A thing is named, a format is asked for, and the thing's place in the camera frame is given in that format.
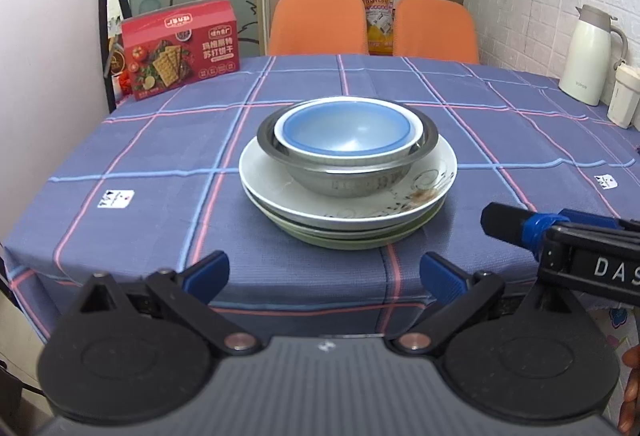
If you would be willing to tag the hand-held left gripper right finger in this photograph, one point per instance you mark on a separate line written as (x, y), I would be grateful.
(440, 276)

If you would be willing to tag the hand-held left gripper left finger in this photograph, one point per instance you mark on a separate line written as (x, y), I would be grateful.
(210, 273)

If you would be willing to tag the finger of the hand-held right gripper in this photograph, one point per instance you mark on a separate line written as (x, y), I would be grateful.
(507, 223)

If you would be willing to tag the green plate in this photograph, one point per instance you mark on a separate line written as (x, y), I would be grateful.
(350, 243)

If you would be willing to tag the white ceramic plate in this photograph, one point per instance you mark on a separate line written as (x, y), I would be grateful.
(300, 226)

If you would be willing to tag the white floral print plate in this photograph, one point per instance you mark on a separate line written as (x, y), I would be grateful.
(265, 186)

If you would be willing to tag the stainless steel bowl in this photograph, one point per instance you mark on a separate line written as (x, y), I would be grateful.
(350, 183)

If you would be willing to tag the white bowl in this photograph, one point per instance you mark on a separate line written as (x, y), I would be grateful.
(310, 158)

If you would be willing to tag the translucent blue bowl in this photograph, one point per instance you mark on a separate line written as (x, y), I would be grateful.
(345, 130)

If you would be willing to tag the person's right hand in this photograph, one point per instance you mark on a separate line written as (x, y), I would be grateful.
(631, 386)

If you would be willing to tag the floral patterned cloth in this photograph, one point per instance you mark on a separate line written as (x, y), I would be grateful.
(617, 326)

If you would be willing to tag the blue plaid tablecloth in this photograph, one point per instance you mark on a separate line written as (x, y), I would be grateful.
(150, 155)

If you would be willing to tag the white lidded cup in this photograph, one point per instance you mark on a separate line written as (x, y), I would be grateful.
(625, 100)

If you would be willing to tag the cream thermos jug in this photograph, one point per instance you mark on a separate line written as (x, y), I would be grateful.
(587, 60)

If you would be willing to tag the orange chair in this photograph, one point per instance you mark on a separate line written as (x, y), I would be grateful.
(435, 30)
(315, 25)

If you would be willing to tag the red cracker box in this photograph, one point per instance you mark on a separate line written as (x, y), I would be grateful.
(180, 50)

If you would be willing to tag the yellow printed bag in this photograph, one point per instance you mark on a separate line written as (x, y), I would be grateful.
(380, 30)

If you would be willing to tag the black framed white board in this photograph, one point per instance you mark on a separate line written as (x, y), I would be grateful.
(50, 40)

